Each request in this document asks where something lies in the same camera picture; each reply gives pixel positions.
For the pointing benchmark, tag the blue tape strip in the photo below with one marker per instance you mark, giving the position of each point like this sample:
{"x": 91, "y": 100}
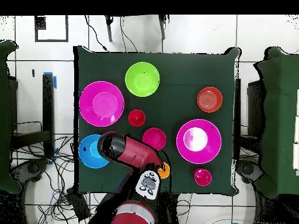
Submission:
{"x": 55, "y": 82}

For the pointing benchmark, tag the large pink bowl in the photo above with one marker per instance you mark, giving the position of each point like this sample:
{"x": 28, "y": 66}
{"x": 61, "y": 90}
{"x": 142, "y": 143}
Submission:
{"x": 198, "y": 149}
{"x": 101, "y": 103}

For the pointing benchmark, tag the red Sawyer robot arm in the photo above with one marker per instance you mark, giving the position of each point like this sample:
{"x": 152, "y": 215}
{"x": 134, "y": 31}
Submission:
{"x": 135, "y": 151}

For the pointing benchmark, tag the orange cup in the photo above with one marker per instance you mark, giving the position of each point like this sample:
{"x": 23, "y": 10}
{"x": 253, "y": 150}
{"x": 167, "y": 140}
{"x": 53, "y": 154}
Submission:
{"x": 165, "y": 172}

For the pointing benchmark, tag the orange bowl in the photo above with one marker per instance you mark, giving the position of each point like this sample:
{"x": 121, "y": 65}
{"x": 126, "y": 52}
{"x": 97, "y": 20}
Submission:
{"x": 209, "y": 99}

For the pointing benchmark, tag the blue bowl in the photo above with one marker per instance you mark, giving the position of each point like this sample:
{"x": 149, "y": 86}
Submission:
{"x": 87, "y": 151}

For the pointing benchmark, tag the dark green tablecloth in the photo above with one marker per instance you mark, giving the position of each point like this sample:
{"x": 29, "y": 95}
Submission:
{"x": 175, "y": 70}

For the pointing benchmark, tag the black table frame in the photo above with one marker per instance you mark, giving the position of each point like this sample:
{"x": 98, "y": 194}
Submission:
{"x": 48, "y": 105}

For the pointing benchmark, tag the green cloth side table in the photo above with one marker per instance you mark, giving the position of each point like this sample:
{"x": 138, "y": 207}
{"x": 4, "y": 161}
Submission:
{"x": 5, "y": 116}
{"x": 280, "y": 116}

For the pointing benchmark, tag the black power strip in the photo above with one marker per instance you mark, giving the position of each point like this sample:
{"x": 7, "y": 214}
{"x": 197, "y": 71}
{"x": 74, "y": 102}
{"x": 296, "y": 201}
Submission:
{"x": 78, "y": 205}

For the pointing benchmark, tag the metal chair leg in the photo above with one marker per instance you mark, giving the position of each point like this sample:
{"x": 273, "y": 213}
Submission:
{"x": 162, "y": 28}
{"x": 108, "y": 30}

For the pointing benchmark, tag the black pedestal leg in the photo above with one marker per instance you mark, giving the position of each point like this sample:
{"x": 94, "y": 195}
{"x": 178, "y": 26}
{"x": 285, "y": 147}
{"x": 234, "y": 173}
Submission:
{"x": 31, "y": 169}
{"x": 248, "y": 171}

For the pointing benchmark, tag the small crimson bowl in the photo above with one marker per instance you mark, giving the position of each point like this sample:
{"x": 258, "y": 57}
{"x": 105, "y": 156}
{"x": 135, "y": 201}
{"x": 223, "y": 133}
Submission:
{"x": 155, "y": 137}

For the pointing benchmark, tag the green bowl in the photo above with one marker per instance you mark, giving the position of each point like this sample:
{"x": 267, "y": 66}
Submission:
{"x": 142, "y": 79}

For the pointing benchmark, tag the crimson cup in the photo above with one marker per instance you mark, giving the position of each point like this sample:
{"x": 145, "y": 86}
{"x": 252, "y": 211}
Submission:
{"x": 202, "y": 177}

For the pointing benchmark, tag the red cup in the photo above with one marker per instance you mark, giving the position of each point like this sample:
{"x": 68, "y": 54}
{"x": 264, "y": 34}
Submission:
{"x": 137, "y": 117}

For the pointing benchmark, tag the grey square floor frame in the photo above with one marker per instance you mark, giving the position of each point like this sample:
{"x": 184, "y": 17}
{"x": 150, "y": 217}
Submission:
{"x": 51, "y": 40}

